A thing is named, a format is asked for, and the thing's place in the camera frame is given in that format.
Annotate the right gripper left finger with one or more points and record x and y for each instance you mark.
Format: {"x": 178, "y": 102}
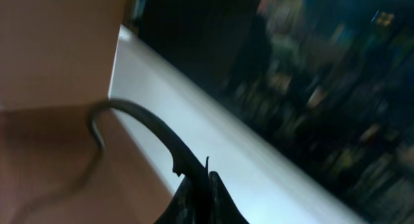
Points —
{"x": 186, "y": 205}

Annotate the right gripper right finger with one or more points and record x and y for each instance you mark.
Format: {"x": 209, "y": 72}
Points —
{"x": 224, "y": 210}

